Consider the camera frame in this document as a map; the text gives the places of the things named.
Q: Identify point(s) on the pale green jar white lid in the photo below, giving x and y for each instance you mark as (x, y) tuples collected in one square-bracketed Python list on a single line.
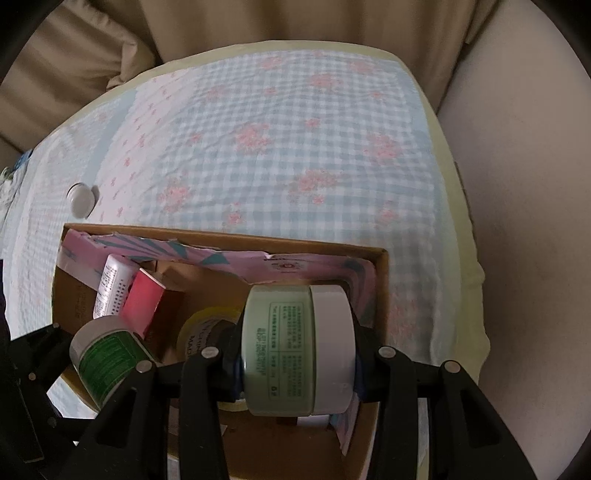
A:
[(295, 350)]

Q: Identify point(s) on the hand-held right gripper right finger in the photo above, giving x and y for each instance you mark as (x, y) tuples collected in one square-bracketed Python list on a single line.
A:
[(362, 369)]

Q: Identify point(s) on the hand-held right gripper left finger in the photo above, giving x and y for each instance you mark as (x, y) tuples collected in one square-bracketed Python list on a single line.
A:
[(228, 369)]

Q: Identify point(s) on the slim white bottle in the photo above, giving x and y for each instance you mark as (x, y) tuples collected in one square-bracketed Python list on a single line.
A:
[(111, 288)]

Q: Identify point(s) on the checkered floral bedsheet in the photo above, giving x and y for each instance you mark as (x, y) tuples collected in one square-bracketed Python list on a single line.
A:
[(457, 230)]

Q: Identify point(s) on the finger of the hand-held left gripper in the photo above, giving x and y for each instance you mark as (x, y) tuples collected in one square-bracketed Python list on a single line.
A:
[(41, 355)]

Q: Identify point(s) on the checkered floral blanket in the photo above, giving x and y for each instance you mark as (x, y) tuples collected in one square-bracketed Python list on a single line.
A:
[(277, 152)]

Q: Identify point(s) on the yellow tape roll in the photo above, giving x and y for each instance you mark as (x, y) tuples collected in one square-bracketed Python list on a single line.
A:
[(203, 330)]

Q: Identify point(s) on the white earbud case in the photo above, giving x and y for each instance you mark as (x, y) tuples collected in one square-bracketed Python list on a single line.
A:
[(81, 198)]

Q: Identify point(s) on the red box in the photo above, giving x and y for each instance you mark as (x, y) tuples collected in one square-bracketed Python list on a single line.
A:
[(147, 307)]

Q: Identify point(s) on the cardboard box with pink print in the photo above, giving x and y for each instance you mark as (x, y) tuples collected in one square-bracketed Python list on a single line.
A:
[(277, 272)]

